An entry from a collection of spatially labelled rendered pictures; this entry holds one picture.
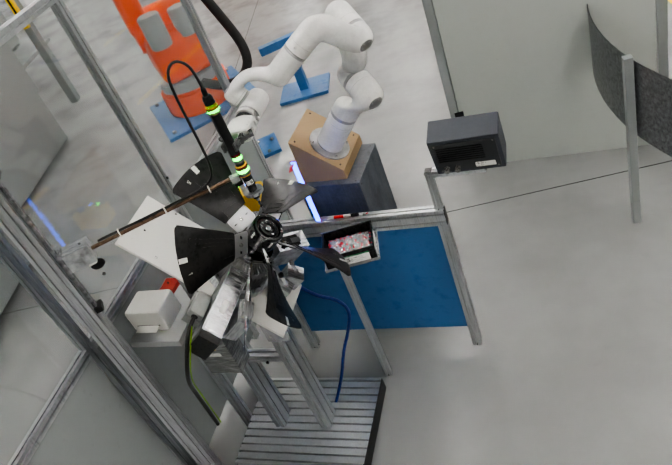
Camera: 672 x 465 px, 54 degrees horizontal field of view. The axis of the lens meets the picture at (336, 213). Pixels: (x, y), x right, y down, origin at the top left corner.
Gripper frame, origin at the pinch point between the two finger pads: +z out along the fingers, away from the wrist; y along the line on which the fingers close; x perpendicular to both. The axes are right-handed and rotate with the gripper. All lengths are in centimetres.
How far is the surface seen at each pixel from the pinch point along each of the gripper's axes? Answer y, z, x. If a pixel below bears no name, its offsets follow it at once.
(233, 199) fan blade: 7.3, 3.0, -20.4
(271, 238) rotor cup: -6.3, 12.7, -32.0
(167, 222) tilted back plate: 36.0, 7.0, -24.3
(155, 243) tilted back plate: 35.9, 18.1, -24.6
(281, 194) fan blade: -0.8, -15.0, -34.0
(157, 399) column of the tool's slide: 56, 44, -84
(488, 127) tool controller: -80, -32, -28
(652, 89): -140, -102, -66
